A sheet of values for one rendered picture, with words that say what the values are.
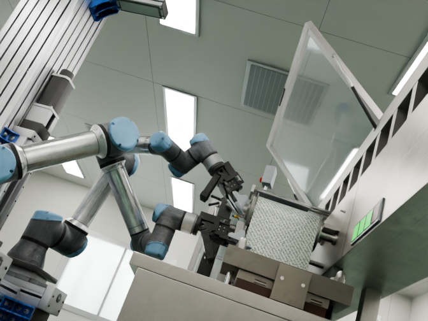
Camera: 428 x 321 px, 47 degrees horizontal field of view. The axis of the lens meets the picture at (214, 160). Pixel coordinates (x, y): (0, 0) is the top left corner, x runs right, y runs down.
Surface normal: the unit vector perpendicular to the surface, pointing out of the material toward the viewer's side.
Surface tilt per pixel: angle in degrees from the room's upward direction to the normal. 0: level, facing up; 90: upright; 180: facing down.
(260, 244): 90
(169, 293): 90
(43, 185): 90
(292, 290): 90
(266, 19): 180
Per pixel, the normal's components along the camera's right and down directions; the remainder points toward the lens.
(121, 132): 0.64, -0.22
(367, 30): -0.32, 0.85
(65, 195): 0.04, -0.42
